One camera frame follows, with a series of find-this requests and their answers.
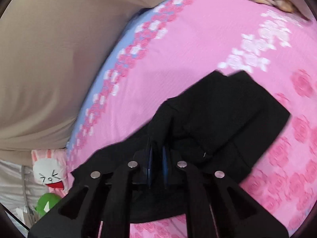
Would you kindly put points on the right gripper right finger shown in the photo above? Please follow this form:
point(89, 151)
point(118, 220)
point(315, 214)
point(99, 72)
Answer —
point(203, 185)

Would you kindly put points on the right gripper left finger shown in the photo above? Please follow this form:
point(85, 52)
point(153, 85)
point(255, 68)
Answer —
point(100, 202)

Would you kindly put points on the black pants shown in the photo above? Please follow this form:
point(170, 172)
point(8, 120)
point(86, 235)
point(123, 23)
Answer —
point(221, 123)

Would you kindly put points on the green plush toy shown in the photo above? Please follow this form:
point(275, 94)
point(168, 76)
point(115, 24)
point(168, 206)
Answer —
point(46, 202)

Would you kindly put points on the white rabbit face pillow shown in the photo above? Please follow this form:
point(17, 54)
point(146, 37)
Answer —
point(50, 170)

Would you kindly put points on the silver grey satin cloth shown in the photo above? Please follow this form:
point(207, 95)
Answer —
point(20, 192)

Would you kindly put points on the beige curtain cloth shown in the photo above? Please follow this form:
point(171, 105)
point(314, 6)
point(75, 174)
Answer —
point(51, 51)

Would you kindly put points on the pink floral bed sheet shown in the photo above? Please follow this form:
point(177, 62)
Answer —
point(177, 43)

